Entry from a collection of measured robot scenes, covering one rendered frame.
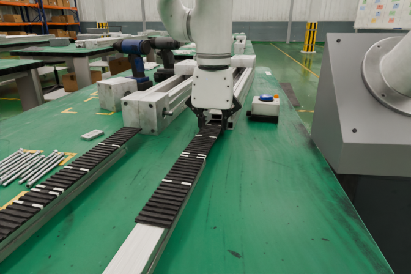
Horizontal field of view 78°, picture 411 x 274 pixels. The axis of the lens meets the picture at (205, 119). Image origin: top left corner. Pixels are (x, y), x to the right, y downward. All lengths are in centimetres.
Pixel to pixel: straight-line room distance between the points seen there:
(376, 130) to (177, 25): 46
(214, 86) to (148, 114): 19
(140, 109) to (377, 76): 55
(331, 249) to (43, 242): 39
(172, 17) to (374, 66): 44
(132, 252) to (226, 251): 12
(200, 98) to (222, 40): 15
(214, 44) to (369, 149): 37
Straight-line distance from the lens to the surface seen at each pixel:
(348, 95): 60
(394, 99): 63
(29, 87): 251
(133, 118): 71
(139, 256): 34
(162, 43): 130
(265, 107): 78
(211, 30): 59
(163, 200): 40
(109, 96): 91
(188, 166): 48
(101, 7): 1231
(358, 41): 69
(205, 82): 62
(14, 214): 46
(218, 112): 72
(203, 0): 59
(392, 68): 62
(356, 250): 43
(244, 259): 37
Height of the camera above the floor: 106
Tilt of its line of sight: 21 degrees down
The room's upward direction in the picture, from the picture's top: straight up
